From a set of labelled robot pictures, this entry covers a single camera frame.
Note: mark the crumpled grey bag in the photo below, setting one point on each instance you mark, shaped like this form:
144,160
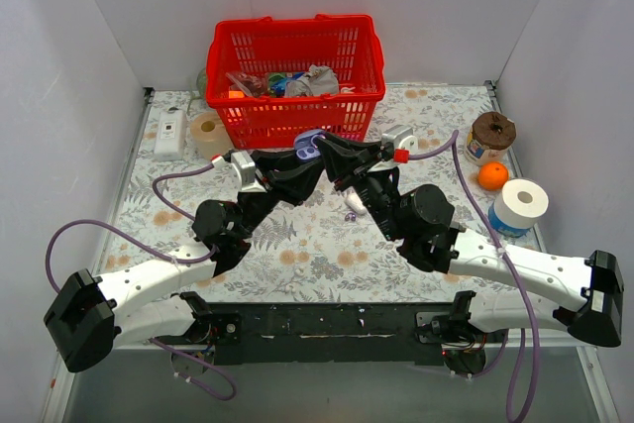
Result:
316,81

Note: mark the white toilet paper roll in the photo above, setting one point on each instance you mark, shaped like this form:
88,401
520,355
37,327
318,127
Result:
520,204

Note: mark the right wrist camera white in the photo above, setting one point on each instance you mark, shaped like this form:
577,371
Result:
398,144

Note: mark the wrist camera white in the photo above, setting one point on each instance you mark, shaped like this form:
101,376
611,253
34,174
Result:
398,144
244,169

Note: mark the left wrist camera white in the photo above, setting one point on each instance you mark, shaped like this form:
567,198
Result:
244,169

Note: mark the purple earbud charging case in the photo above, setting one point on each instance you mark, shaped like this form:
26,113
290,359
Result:
305,147

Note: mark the orange fruit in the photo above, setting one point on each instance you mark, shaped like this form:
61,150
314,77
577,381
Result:
492,176

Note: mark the white earbud charging case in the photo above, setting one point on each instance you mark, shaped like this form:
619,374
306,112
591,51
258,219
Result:
355,203

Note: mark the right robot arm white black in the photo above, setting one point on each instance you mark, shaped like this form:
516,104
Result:
581,296

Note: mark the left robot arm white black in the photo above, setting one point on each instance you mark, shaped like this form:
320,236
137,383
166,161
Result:
93,314

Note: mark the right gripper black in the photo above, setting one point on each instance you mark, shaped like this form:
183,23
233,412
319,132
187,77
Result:
365,165

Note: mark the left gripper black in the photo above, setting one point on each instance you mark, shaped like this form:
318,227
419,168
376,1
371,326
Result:
267,174

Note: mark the brown lidded jar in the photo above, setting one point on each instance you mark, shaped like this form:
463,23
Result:
489,138

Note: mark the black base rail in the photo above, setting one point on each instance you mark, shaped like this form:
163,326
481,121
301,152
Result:
273,333

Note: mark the red plastic shopping basket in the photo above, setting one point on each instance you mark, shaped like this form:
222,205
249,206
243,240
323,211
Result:
348,44

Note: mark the beige tape roll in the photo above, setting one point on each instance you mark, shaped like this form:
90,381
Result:
209,135

